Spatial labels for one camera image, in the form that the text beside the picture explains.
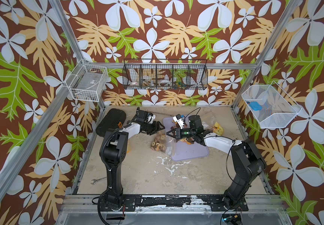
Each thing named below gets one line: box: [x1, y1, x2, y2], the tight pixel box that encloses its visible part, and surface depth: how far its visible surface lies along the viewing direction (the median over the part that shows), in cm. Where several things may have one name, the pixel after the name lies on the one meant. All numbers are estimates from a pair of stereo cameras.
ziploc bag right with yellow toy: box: [201, 121, 224, 136], surface depth 102 cm
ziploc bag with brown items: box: [150, 129, 176, 156], surface depth 93 cm
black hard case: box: [95, 108, 126, 137], surface depth 109 cm
